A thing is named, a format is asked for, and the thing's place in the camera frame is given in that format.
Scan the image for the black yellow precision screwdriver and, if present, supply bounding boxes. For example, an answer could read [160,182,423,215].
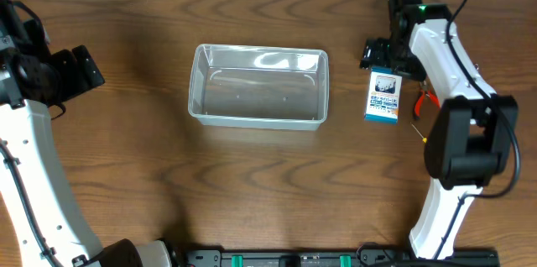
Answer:
[410,123,428,144]

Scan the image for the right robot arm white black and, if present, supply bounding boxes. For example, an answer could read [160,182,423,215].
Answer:
[360,0,519,260]

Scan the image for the clear plastic container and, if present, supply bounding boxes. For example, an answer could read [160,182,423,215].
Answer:
[188,44,330,131]

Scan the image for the red handled pliers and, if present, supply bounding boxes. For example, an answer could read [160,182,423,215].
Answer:
[413,81,441,120]

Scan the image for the blue white screwdriver box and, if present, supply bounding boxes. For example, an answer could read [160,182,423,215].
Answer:
[364,66,402,124]

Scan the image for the black mounting rail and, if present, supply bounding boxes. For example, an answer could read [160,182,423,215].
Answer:
[184,244,501,267]

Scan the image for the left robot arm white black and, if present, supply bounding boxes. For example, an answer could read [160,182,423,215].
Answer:
[1,0,178,267]

